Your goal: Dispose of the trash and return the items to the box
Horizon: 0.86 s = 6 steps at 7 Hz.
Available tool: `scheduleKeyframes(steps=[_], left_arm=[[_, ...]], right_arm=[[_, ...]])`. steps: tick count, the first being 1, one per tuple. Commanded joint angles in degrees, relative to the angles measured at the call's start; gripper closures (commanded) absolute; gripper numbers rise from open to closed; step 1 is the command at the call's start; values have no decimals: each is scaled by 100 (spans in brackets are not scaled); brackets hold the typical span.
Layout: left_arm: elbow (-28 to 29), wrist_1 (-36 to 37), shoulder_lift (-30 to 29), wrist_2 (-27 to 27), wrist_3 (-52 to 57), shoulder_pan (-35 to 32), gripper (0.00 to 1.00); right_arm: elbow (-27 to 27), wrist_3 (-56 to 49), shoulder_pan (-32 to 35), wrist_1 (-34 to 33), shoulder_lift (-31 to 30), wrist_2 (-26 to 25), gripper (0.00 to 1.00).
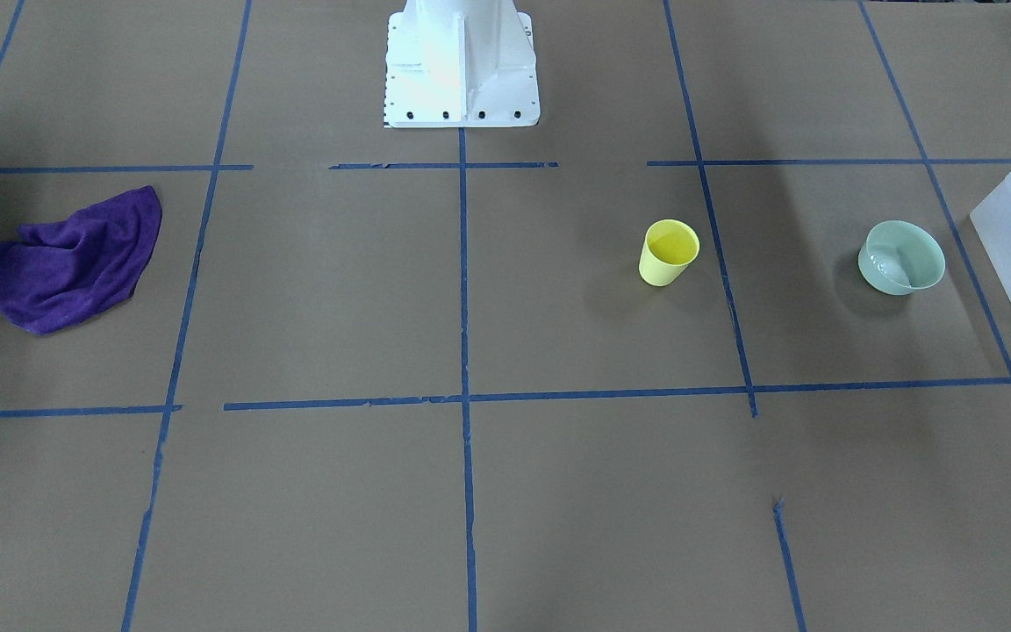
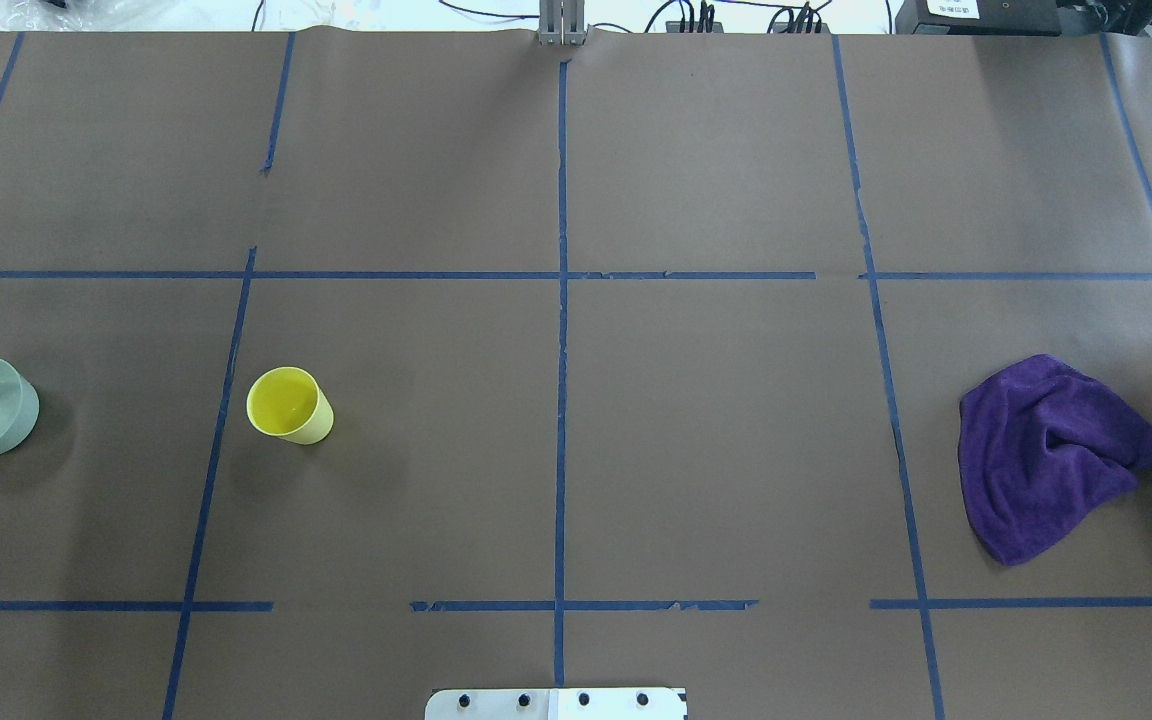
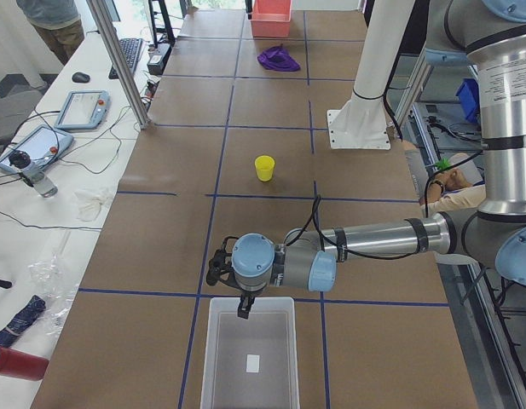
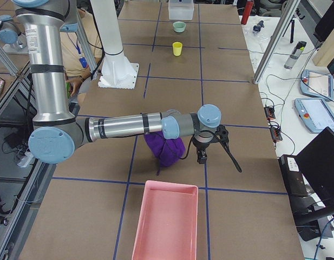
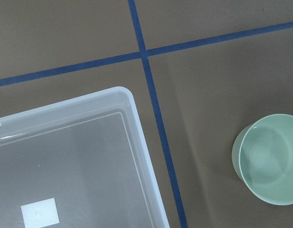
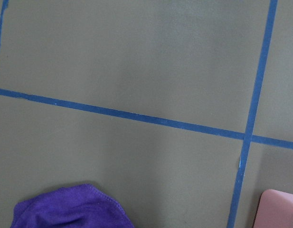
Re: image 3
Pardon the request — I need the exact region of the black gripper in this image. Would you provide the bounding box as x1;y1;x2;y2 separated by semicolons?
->
205;236;254;319

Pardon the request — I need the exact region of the yellow plastic cup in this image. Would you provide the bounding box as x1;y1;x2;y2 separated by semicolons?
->
254;155;275;182

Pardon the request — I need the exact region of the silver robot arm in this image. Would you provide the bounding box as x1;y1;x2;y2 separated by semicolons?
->
206;1;526;318

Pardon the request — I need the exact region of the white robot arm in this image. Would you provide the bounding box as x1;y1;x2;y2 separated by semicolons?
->
352;1;429;101

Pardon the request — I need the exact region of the white label in box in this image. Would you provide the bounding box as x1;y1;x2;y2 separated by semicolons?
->
246;354;261;373

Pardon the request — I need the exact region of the clear plastic storage box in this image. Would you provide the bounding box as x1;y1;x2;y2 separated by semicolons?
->
200;297;300;408

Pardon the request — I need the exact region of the black power box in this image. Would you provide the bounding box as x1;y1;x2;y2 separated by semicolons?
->
147;43;171;76

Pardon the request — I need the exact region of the crumpled white cloth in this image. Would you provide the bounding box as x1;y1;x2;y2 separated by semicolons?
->
74;187;113;222

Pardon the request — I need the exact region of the crumpled clear plastic wrap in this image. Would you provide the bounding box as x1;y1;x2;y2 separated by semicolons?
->
28;256;79;338

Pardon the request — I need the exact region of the seated person at right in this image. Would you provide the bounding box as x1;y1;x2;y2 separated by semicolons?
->
402;141;486;215

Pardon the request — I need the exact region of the purple cloth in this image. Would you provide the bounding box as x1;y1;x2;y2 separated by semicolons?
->
257;44;301;72

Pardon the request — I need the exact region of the red cylinder bottle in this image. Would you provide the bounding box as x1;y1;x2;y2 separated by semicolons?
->
0;346;49;381

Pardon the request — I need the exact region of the clear water bottle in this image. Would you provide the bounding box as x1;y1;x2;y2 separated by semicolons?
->
9;150;58;198

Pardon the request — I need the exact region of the upper teach pendant tablet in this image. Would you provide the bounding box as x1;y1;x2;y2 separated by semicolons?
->
55;90;110;132

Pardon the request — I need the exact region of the teach pendant tablet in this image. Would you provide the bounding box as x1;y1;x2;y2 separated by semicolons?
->
55;90;110;132
0;125;73;174

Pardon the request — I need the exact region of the lower teach pendant tablet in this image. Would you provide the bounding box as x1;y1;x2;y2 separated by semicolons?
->
0;125;73;174

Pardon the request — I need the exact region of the black keyboard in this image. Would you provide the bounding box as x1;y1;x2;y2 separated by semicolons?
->
118;37;144;73

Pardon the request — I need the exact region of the black computer mouse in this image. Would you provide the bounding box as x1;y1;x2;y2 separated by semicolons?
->
72;72;90;84

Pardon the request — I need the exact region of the pink plastic bin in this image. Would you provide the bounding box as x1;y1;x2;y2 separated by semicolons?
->
251;0;292;38

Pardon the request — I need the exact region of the blue plastic parts bin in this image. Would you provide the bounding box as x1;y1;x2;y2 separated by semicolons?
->
455;78;480;124

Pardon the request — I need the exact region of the standing person in background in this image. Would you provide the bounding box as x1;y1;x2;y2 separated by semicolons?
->
16;0;84;66

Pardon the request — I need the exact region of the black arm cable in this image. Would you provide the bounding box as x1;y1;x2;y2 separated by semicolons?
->
284;194;421;261

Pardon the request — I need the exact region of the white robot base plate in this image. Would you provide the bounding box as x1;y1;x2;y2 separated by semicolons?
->
327;95;390;150

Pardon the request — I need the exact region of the aluminium frame post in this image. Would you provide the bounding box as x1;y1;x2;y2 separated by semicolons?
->
87;0;150;130

